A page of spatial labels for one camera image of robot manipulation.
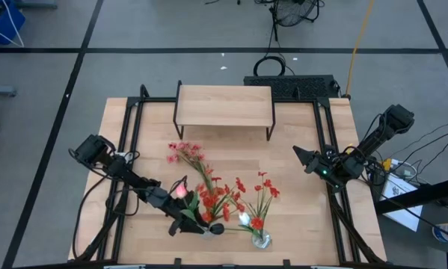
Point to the red flower spray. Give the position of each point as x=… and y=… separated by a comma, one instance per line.
x=210, y=201
x=257, y=223

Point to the pink tulip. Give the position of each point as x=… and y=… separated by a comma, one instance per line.
x=181, y=191

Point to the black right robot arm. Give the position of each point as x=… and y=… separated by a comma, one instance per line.
x=380, y=136

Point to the black table frame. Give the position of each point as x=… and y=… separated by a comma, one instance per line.
x=160, y=99

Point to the ribbed glass vase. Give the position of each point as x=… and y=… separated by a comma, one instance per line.
x=261, y=243

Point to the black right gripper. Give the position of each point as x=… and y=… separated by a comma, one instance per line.
x=326, y=166

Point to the white tulip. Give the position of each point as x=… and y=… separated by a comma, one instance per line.
x=244, y=219

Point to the black floor fan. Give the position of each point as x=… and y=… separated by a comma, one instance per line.
x=294, y=11

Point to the black metal beam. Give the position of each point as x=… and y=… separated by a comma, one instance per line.
x=425, y=194

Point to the blue bin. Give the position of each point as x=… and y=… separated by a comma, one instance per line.
x=6, y=22

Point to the diamond-pattern glass vase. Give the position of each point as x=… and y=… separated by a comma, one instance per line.
x=208, y=235

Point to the wooden shelf with black frame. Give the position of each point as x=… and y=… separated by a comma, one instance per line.
x=223, y=106

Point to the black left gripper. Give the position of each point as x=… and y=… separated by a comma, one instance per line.
x=175, y=207

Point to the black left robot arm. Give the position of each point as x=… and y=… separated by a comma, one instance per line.
x=134, y=179

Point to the black perforated computer case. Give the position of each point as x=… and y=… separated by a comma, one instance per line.
x=283, y=86

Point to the white printed box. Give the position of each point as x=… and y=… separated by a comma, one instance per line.
x=397, y=188

